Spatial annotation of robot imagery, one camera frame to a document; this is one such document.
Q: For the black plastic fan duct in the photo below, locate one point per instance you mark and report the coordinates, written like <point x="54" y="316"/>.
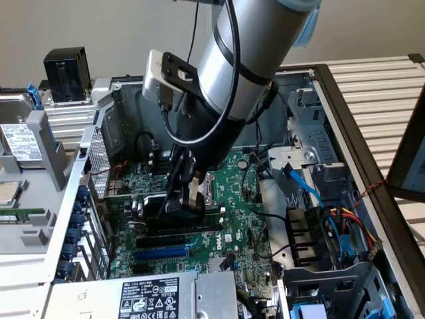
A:
<point x="303" y="232"/>

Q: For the grey plastic disk bay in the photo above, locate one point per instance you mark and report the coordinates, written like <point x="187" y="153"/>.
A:
<point x="315" y="282"/>

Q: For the black plastic box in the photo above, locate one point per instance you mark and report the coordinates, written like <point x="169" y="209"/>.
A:
<point x="66" y="73"/>

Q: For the black intrusion switch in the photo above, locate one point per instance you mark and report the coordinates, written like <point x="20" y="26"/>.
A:
<point x="83" y="152"/>

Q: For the blue expansion slot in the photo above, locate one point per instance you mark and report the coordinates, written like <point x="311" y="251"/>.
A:
<point x="159" y="254"/>

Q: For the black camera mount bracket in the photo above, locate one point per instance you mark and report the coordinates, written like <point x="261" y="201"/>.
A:
<point x="184" y="63"/>

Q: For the grey metal bay bracket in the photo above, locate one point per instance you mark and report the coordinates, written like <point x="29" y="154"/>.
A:
<point x="292" y="156"/>

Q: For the round coin cell battery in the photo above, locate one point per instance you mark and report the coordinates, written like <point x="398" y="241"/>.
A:
<point x="243" y="164"/>

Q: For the grey plastic parts rack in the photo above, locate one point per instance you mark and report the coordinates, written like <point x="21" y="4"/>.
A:
<point x="33" y="232"/>

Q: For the metal CPU socket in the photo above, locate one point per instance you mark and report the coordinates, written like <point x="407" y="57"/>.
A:
<point x="210" y="192"/>

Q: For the short black expansion slot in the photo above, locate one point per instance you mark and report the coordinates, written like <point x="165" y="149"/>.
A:
<point x="139" y="269"/>

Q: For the black RAM slot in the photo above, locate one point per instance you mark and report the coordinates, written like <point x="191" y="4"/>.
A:
<point x="162" y="166"/>
<point x="162" y="162"/>
<point x="162" y="169"/>
<point x="162" y="159"/>

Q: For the black plastic end cap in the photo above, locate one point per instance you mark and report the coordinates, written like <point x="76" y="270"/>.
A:
<point x="416" y="58"/>

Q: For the hard disk with blue carrier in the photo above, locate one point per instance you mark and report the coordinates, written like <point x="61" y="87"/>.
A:
<point x="16" y="133"/>

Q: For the green RAM stick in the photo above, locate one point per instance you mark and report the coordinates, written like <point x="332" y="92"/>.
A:
<point x="20" y="216"/>

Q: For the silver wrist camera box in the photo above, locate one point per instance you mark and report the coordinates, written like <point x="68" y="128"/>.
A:
<point x="152" y="83"/>

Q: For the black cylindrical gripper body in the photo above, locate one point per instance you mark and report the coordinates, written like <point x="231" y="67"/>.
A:
<point x="209" y="139"/>

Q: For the silver power supply unit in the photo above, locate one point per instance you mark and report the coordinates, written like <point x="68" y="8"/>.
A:
<point x="99" y="299"/>

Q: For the black green graphics card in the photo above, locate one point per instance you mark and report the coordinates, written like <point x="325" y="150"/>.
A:
<point x="152" y="209"/>

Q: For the long black expansion slot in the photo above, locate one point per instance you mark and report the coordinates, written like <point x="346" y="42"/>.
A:
<point x="159" y="241"/>

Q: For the silver metal disk bay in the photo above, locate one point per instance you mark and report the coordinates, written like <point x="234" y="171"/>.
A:
<point x="318" y="133"/>

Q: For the green motherboard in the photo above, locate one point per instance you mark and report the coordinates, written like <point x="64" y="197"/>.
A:
<point x="232" y="206"/>

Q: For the small silver heatsink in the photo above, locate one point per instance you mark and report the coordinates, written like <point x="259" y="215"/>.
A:
<point x="214" y="266"/>

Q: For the blue slot retention clip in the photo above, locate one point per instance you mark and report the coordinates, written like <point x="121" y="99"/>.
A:
<point x="74" y="237"/>
<point x="78" y="206"/>
<point x="78" y="221"/>
<point x="64" y="269"/>
<point x="85" y="194"/>
<point x="68" y="252"/>

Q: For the silver CPU chip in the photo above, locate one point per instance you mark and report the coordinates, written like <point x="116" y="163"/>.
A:
<point x="10" y="193"/>

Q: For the black framed screen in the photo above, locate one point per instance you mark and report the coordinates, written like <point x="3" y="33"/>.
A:
<point x="403" y="159"/>

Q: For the open grey PC case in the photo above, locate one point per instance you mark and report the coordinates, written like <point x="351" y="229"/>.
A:
<point x="129" y="109"/>

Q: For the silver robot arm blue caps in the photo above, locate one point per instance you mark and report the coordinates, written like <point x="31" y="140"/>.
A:
<point x="252" y="40"/>

